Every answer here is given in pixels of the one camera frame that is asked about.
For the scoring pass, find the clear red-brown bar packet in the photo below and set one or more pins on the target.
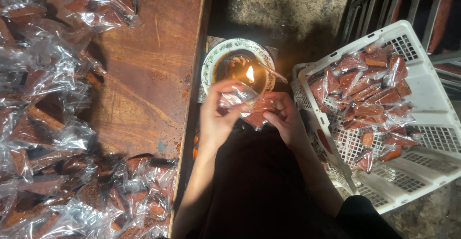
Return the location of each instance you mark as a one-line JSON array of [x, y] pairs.
[[257, 113]]

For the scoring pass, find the heap of open clear-bagged bars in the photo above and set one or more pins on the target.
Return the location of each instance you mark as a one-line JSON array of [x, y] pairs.
[[43, 123]]

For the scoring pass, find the person's black clothing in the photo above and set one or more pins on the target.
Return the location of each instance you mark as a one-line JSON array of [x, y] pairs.
[[259, 188]]

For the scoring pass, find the person's left hand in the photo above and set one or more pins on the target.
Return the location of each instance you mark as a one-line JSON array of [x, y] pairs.
[[212, 118]]

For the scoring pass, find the white plastic crate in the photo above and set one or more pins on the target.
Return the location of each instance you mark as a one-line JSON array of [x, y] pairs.
[[428, 98]]

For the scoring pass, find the person's right hand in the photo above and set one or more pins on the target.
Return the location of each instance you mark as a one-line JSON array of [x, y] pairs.
[[288, 123]]

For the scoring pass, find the heap of sealed red-brown packets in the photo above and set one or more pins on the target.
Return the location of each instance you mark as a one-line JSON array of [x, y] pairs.
[[367, 98]]

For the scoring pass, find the white enamel oil lamp bowl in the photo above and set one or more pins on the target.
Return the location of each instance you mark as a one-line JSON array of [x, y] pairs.
[[212, 62]]

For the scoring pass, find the person's left fingers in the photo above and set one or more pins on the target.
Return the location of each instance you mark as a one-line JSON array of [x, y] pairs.
[[230, 86]]

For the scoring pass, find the burning wick flame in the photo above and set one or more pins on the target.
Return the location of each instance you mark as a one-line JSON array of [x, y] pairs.
[[250, 74]]

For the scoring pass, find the person's right fingers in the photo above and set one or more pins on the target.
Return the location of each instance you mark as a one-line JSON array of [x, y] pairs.
[[275, 104]]

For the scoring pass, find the metal spoon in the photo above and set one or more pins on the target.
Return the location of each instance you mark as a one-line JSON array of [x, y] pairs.
[[273, 72]]

